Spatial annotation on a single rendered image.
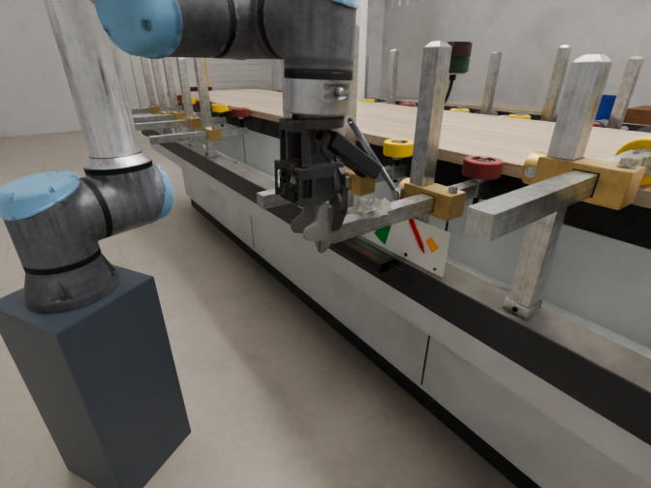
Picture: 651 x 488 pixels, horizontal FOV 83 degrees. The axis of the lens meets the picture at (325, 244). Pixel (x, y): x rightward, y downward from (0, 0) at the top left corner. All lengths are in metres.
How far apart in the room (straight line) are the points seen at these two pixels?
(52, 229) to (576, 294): 1.09
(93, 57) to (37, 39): 7.22
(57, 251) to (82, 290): 0.10
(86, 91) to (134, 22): 0.52
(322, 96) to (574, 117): 0.34
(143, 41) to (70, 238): 0.57
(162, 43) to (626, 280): 0.84
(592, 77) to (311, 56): 0.36
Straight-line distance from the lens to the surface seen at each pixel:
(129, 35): 0.49
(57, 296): 1.00
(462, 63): 0.77
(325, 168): 0.51
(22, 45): 8.18
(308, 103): 0.49
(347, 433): 1.36
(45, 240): 0.95
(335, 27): 0.49
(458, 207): 0.75
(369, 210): 0.63
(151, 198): 1.01
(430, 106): 0.74
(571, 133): 0.62
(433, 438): 1.39
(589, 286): 0.91
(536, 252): 0.67
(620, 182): 0.60
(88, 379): 1.03
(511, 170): 0.90
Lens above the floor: 1.09
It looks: 26 degrees down
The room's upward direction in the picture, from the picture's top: straight up
